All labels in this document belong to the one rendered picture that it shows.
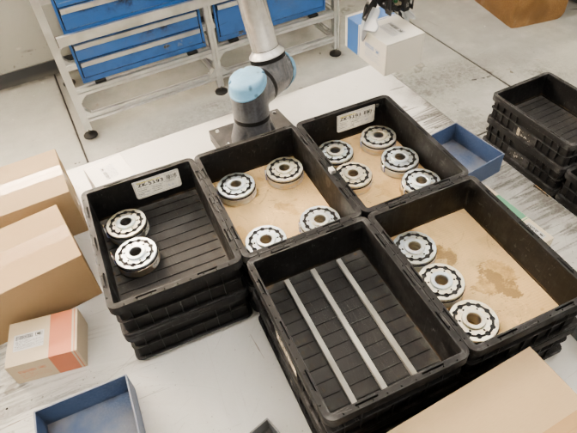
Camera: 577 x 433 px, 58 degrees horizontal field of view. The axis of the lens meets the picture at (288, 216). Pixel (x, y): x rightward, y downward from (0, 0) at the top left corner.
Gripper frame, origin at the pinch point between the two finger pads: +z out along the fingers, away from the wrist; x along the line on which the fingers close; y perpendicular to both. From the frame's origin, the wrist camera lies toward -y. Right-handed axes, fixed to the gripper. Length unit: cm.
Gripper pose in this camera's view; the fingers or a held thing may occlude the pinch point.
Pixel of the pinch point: (383, 33)
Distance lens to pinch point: 154.4
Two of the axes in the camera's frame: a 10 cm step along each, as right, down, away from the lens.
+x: 8.9, -3.7, 2.7
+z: 0.6, 6.8, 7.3
